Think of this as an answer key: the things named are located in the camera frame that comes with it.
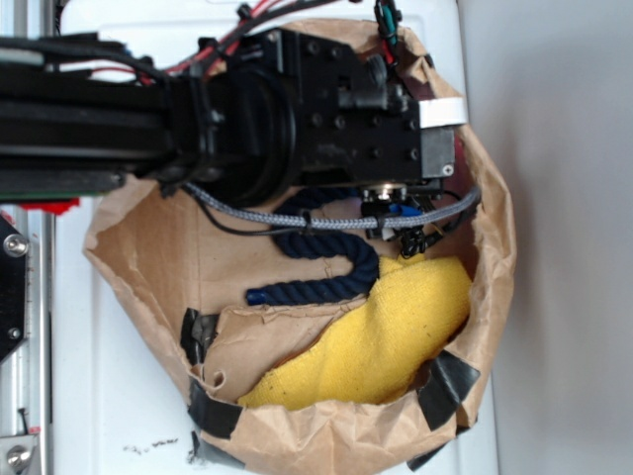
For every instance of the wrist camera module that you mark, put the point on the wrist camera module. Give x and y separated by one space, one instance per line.
393 208

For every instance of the brown paper bag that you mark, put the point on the brown paper bag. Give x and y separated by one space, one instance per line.
182 283

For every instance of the aluminum rail frame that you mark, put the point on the aluminum rail frame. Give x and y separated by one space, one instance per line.
26 400

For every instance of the yellow microfiber cloth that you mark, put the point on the yellow microfiber cloth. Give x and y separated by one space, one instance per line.
372 354

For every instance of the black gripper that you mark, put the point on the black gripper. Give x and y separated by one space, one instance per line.
357 125

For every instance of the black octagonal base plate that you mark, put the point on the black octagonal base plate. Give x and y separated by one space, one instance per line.
14 257

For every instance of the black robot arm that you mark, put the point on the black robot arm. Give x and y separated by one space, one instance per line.
79 115

